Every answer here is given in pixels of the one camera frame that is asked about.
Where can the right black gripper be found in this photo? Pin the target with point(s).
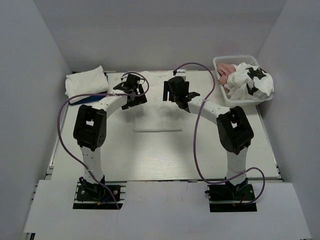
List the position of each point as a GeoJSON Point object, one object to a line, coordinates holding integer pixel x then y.
{"type": "Point", "coordinates": [166, 89]}

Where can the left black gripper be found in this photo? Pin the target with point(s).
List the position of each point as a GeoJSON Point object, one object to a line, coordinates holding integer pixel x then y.
{"type": "Point", "coordinates": [139, 100]}

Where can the white red-print t-shirt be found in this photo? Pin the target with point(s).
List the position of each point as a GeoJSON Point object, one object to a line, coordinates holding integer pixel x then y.
{"type": "Point", "coordinates": [157, 115]}

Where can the pink t-shirt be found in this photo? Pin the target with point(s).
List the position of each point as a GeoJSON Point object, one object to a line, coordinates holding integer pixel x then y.
{"type": "Point", "coordinates": [224, 70]}

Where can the white black-print t-shirt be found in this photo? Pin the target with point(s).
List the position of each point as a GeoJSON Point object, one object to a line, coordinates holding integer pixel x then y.
{"type": "Point", "coordinates": [249, 82]}

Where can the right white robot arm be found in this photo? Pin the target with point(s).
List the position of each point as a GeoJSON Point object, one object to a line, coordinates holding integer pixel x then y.
{"type": "Point", "coordinates": [234, 130]}

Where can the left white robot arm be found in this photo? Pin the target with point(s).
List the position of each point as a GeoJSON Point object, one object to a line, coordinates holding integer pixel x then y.
{"type": "Point", "coordinates": [90, 130]}

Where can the folded white t-shirt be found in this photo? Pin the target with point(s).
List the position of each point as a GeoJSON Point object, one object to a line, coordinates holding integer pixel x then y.
{"type": "Point", "coordinates": [88, 82]}

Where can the folded blue t-shirt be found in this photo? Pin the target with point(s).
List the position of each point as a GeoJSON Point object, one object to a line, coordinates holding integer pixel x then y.
{"type": "Point", "coordinates": [87, 100]}

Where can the white plastic basket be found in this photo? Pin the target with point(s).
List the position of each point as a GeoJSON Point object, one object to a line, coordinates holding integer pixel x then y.
{"type": "Point", "coordinates": [236, 59]}

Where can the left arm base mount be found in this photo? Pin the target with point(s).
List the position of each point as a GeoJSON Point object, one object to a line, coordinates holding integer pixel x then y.
{"type": "Point", "coordinates": [92, 196]}

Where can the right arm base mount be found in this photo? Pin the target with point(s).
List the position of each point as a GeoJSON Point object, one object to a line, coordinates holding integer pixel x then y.
{"type": "Point", "coordinates": [228, 198]}

